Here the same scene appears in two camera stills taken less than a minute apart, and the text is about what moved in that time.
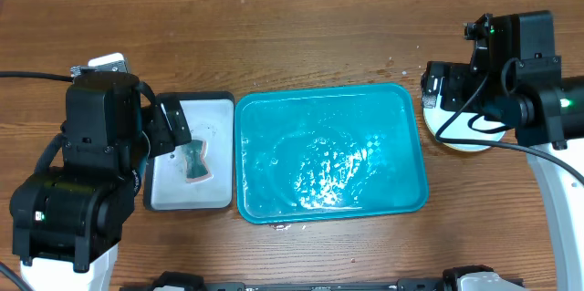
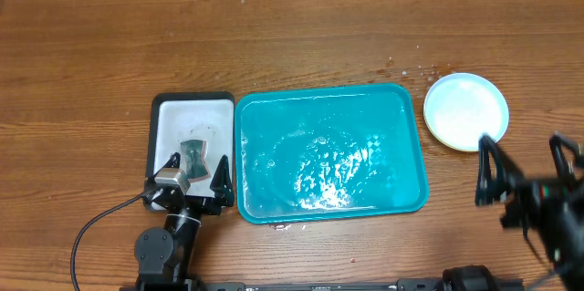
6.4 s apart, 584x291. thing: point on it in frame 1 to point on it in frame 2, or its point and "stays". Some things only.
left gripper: [165, 139] to [223, 194]
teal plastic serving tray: [329, 151] stays
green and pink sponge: [196, 167] stays
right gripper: [450, 87] to [527, 192]
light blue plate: [439, 117] stays
